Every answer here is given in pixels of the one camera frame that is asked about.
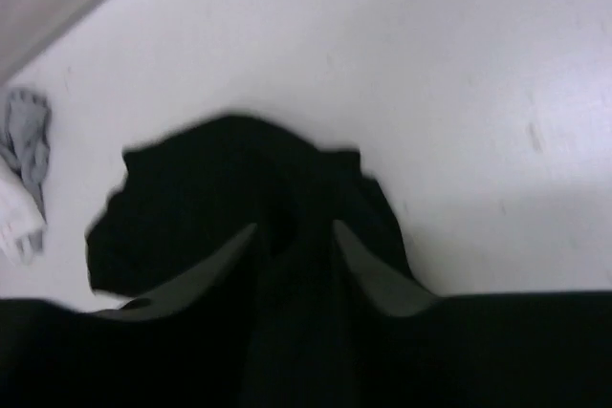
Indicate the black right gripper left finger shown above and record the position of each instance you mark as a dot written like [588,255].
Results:
[184,290]

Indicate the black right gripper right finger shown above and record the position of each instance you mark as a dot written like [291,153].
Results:
[388,291]

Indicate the black tank top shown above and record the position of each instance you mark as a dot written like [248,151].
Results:
[289,326]

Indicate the folded white tank top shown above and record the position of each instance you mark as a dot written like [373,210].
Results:
[22,224]

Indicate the folded grey tank top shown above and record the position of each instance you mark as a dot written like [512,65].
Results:
[25,118]

